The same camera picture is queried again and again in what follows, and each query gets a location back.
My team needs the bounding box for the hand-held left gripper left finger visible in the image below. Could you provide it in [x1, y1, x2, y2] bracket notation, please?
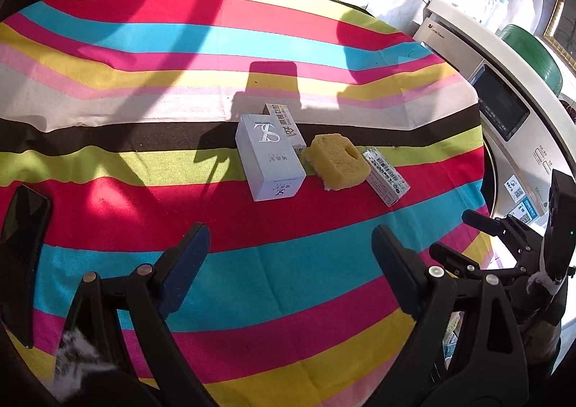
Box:
[56, 222, 217, 407]

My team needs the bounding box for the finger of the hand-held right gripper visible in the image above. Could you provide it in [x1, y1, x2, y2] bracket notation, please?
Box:
[463, 209, 541, 255]
[429, 243, 532, 284]

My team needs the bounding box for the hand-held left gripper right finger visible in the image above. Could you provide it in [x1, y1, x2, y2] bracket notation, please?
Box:
[369, 225, 529, 407]

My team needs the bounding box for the white box with green end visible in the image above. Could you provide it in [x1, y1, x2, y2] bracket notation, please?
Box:
[362, 147, 411, 207]

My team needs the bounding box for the yellow sponge with hole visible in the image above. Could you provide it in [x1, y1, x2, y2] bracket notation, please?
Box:
[301, 134, 372, 192]

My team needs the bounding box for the white box with grey logo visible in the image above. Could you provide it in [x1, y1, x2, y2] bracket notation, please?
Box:
[235, 114, 307, 202]

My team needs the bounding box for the brown narrow box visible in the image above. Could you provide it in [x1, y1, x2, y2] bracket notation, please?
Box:
[262, 102, 307, 156]

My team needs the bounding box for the white fluffy cloth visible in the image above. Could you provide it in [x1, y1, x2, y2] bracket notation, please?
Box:
[54, 330, 115, 403]
[526, 270, 570, 297]

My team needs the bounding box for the black smartphone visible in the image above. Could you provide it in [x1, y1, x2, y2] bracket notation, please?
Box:
[0, 184, 52, 349]

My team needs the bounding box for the green plastic basin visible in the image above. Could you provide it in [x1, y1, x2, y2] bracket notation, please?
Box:
[497, 24, 563, 97]

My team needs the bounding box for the white washing machine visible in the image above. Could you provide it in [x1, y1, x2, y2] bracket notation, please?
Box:
[413, 0, 576, 232]

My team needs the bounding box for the striped colourful tablecloth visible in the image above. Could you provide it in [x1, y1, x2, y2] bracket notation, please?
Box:
[0, 0, 493, 407]

